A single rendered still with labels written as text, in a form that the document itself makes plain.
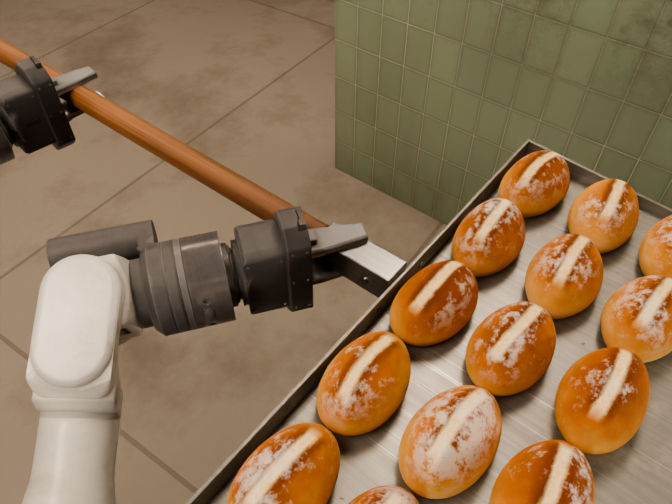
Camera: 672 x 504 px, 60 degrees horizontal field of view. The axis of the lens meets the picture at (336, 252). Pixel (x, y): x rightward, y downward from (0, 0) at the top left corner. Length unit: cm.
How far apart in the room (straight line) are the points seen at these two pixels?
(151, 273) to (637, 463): 43
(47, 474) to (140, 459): 132
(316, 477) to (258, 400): 144
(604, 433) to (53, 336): 43
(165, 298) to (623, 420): 38
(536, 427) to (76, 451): 37
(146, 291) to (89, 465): 15
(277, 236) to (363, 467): 21
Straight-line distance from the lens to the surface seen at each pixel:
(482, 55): 191
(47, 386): 53
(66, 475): 54
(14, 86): 82
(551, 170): 66
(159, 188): 257
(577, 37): 177
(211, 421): 186
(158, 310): 53
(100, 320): 52
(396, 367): 47
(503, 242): 58
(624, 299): 57
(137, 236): 57
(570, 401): 50
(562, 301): 56
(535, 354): 50
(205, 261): 53
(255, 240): 53
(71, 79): 85
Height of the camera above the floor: 164
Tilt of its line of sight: 48 degrees down
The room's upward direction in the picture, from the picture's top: straight up
